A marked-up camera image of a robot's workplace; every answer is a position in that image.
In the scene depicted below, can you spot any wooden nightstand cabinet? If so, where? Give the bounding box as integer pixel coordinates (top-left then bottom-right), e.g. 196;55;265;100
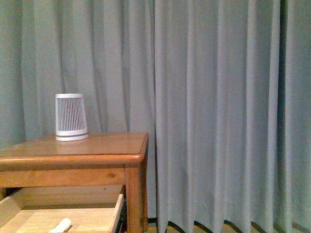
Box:
0;133;149;233

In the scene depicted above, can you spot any wooden top drawer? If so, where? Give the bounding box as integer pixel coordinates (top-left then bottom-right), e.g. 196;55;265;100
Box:
0;185;126;233

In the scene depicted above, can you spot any grey-green curtain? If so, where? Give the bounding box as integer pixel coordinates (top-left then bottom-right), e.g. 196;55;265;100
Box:
0;0;311;233

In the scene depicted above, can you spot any white medicine bottle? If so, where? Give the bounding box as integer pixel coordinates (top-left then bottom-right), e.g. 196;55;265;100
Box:
49;218;72;233

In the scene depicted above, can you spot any white slatted conical device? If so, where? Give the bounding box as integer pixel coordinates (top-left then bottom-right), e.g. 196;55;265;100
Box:
55;94;89;141

